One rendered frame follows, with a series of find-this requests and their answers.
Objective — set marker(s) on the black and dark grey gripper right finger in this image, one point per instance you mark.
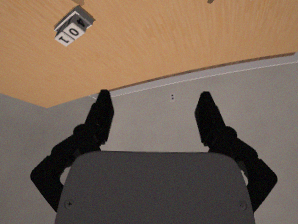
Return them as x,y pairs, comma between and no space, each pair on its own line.
261,179

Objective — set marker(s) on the grey calendar cube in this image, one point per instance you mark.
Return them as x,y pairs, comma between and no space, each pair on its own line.
63,37
75,26

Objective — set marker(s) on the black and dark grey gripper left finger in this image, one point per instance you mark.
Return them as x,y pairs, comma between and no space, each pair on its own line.
86,138

